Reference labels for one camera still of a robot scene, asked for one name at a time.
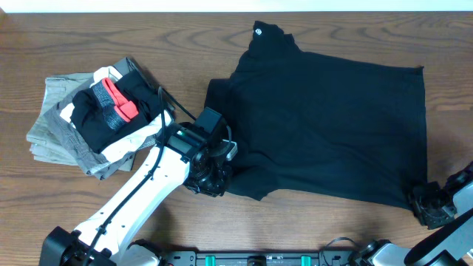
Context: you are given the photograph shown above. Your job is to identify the black t-shirt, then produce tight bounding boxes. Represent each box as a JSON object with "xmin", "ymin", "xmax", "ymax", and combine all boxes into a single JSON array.
[{"xmin": 205, "ymin": 21, "xmax": 427, "ymax": 208}]

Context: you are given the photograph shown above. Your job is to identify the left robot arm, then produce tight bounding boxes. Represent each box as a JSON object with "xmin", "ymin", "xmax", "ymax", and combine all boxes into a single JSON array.
[{"xmin": 39, "ymin": 107, "xmax": 237, "ymax": 265}]

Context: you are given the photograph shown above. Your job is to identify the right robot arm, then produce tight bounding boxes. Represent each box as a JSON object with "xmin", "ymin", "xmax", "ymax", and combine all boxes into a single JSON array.
[{"xmin": 349, "ymin": 164, "xmax": 472, "ymax": 266}]

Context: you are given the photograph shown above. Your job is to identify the red grey folded garment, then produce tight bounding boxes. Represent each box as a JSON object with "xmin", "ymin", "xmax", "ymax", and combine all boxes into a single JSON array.
[{"xmin": 92, "ymin": 78, "xmax": 139, "ymax": 131}]

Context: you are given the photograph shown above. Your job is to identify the grey folded shorts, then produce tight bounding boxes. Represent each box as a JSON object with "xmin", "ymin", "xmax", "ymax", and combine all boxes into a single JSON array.
[{"xmin": 45, "ymin": 58, "xmax": 169, "ymax": 180}]

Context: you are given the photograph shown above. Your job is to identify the black folded garment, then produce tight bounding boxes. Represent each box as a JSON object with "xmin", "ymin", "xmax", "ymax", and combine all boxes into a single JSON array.
[{"xmin": 71, "ymin": 70, "xmax": 161, "ymax": 153}]

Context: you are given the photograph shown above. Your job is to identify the beige folded trousers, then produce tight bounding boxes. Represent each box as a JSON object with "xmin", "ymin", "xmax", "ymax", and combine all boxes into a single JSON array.
[{"xmin": 26, "ymin": 72, "xmax": 95, "ymax": 166}]

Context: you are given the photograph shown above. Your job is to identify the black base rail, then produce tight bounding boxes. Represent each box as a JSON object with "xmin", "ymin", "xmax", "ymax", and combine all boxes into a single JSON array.
[{"xmin": 125, "ymin": 239, "xmax": 355, "ymax": 266}]

